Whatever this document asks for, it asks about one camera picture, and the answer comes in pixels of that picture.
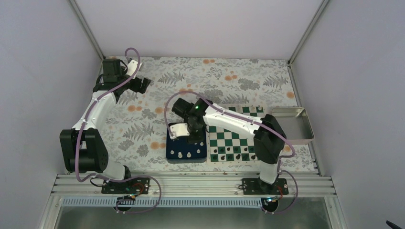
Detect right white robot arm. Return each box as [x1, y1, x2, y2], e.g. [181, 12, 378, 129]
[166, 98, 288, 194]

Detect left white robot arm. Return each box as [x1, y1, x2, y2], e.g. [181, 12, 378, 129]
[59, 58, 151, 193]

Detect green white chess board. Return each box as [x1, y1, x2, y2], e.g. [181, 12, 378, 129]
[204, 105, 274, 164]

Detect black chess piece row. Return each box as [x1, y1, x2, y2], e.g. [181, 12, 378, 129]
[210, 146, 258, 162]

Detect dark blue tray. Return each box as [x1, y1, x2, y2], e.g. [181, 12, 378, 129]
[165, 127, 208, 164]

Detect floral table mat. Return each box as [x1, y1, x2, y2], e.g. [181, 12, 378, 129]
[101, 57, 297, 173]

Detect silver metal tin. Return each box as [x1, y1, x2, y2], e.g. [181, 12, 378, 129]
[271, 107, 314, 145]

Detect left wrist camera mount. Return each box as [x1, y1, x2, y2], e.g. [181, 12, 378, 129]
[127, 60, 143, 76]

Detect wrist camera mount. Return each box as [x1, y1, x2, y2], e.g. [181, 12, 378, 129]
[127, 60, 143, 76]
[168, 123, 190, 139]

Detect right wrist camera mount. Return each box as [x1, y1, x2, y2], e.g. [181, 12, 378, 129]
[168, 123, 190, 139]

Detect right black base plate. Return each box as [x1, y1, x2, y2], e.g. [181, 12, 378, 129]
[238, 178, 289, 195]

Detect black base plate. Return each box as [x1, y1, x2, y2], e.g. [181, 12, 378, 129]
[238, 178, 289, 195]
[101, 177, 150, 195]

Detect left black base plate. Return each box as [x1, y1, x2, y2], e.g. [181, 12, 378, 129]
[101, 177, 150, 195]

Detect aluminium rail frame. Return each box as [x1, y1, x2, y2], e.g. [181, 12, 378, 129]
[51, 173, 337, 197]

